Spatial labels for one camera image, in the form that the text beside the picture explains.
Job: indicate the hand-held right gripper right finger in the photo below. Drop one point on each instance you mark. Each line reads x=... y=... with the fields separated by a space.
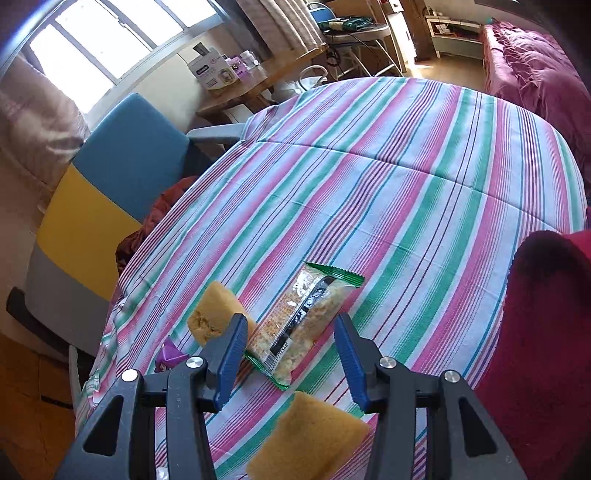
x=353 y=364

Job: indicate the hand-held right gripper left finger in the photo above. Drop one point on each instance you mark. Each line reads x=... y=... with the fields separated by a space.
x=231 y=364

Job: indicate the yellow sponge block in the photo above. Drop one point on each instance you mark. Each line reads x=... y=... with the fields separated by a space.
x=309 y=438
x=212 y=309

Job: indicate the clear green-edged snack packet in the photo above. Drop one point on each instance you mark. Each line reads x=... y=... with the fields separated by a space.
x=304 y=318

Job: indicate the small purple packet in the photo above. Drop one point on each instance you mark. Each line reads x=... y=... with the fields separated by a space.
x=170 y=357

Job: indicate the dark red cloth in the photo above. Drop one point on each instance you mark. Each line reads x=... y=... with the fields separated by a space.
x=147 y=226

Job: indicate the striped pink green tablecloth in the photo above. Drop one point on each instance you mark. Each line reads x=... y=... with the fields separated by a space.
x=369 y=184

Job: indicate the maroon cloth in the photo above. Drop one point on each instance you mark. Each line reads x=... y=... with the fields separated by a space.
x=545 y=360

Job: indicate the grey yellow blue chair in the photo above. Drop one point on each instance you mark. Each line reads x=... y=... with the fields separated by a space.
x=115 y=184

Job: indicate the wooden side table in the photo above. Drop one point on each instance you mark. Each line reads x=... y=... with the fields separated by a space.
x=258 y=87

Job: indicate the white printed carton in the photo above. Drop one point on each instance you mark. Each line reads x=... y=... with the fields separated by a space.
x=212 y=69

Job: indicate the small purple white box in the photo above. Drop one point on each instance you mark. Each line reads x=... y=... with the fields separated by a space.
x=247 y=64

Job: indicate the pale curtain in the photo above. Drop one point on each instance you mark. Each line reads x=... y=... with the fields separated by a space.
x=37 y=129

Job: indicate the round grey folding table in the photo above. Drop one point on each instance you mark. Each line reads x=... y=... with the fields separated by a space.
x=360 y=32

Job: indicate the magenta bed blanket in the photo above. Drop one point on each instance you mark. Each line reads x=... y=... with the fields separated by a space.
x=540 y=83

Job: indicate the beige curtain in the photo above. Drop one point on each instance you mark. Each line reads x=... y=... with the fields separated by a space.
x=281 y=25

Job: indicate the white low shelf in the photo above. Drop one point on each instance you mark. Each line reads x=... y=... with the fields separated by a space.
x=455 y=34

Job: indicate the window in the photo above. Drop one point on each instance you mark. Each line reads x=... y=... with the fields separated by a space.
x=120 y=37

